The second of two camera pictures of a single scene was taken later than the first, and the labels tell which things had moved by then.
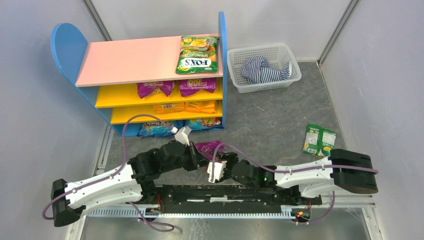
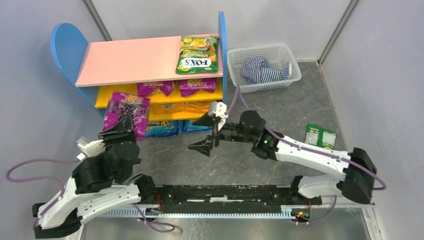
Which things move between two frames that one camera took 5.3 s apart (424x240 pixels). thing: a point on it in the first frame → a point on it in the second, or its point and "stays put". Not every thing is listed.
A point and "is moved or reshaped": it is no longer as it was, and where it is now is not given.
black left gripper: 195,156 → 117,134
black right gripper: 227,162 → 214,138
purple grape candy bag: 208,148 is moved or reshaped
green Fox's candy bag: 198,54 stays put
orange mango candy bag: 163,108 stays put
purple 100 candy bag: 166,87 stays put
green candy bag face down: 318,141 stays put
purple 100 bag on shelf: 189,86 stays put
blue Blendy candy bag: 159,129 stays put
